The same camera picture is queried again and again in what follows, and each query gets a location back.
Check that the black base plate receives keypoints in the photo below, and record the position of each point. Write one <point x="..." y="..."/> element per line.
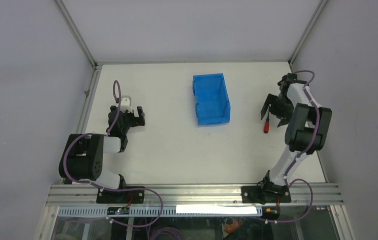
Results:
<point x="261" y="195"/>
<point x="133" y="195"/>

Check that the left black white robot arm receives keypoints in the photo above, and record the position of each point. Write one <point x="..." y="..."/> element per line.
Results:
<point x="82" y="159"/>

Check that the blue plastic storage bin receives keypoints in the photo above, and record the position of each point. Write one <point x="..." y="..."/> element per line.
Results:
<point x="212" y="104"/>

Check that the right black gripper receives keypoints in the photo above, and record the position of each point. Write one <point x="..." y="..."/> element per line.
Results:
<point x="286" y="114"/>

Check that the aluminium front rail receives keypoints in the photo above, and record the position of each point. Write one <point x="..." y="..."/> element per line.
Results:
<point x="319" y="194"/>

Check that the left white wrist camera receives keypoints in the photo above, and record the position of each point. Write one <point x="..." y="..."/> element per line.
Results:
<point x="125" y="104"/>

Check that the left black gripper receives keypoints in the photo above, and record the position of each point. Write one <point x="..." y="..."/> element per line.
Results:
<point x="136" y="121"/>

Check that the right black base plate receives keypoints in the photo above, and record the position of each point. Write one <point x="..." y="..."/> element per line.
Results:
<point x="261" y="195"/>

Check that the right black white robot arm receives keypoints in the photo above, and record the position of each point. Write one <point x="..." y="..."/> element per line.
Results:
<point x="307" y="124"/>

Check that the orange object under table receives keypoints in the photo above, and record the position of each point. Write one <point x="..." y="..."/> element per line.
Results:
<point x="231" y="224"/>

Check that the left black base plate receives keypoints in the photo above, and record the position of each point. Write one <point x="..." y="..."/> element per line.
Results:
<point x="133" y="195"/>

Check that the red handled screwdriver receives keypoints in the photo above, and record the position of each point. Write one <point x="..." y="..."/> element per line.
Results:
<point x="267" y="125"/>

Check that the white slotted cable duct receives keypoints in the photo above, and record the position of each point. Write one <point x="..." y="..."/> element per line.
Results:
<point x="170" y="211"/>

